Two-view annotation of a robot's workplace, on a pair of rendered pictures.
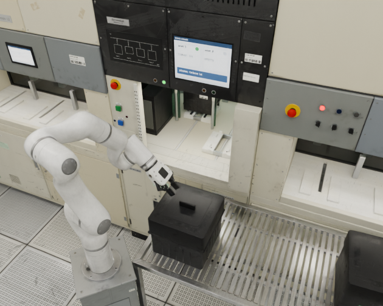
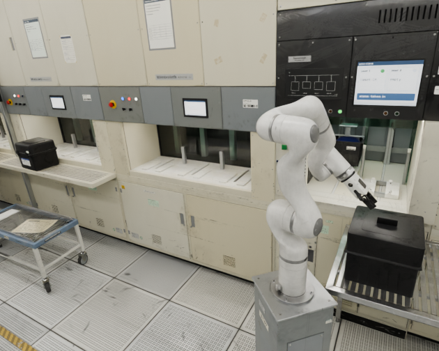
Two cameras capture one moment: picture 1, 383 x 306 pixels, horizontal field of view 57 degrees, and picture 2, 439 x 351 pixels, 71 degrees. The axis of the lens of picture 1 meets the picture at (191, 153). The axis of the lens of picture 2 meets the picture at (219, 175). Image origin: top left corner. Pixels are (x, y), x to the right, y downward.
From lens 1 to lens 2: 79 cm
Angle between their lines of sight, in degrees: 18
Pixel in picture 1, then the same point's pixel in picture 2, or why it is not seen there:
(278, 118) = not seen: outside the picture
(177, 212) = (378, 228)
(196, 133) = not seen: hidden behind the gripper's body
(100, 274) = (295, 297)
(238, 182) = (421, 212)
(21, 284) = (168, 338)
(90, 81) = not seen: hidden behind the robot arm
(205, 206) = (407, 223)
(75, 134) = (309, 113)
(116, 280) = (315, 305)
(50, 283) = (198, 338)
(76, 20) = (256, 66)
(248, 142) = not seen: outside the picture
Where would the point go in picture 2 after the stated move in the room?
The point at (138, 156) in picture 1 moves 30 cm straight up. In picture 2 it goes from (338, 164) to (345, 93)
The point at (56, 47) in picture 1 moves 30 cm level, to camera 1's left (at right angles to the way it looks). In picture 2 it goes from (230, 95) to (185, 97)
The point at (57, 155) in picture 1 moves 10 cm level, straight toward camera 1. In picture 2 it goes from (304, 120) to (325, 127)
